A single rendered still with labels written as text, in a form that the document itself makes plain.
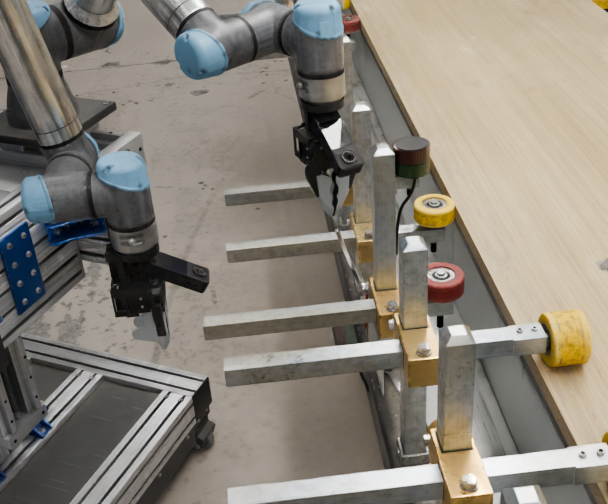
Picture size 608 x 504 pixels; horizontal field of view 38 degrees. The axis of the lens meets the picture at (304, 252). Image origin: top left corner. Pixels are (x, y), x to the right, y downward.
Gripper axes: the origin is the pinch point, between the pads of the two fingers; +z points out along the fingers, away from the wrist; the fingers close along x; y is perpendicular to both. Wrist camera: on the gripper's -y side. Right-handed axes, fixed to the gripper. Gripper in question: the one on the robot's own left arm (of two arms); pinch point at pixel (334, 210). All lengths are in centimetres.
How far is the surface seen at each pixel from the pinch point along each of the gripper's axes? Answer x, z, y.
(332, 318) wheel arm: 5.1, 16.1, -7.8
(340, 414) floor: -25, 101, 55
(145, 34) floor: -82, 101, 445
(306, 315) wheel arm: 9.2, 14.9, -6.2
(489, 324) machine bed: -25.8, 26.9, -10.9
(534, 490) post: 18, -13, -76
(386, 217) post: -5.9, -0.7, -7.8
